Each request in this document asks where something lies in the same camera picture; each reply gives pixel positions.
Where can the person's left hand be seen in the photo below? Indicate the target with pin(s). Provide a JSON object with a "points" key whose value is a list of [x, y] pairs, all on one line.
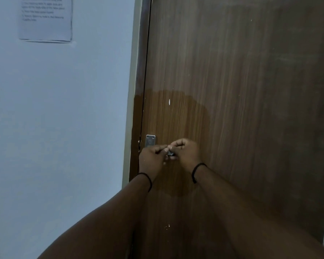
{"points": [[151, 161]]}

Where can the person's right hand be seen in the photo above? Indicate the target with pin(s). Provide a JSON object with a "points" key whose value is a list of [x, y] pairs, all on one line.
{"points": [[187, 153]]}

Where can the brown wooden door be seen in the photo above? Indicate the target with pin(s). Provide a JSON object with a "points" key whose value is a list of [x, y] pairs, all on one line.
{"points": [[259, 78]]}

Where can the person's right forearm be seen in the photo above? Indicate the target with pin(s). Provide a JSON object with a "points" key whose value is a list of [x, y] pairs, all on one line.
{"points": [[253, 221]]}

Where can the person's left forearm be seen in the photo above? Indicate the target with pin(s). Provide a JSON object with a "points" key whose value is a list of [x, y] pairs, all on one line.
{"points": [[97, 226]]}

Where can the black wristband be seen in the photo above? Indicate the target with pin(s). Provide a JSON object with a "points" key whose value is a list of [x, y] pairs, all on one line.
{"points": [[144, 173], [198, 165]]}

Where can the brown door frame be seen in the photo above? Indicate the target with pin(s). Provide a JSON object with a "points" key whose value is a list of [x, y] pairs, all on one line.
{"points": [[140, 64]]}

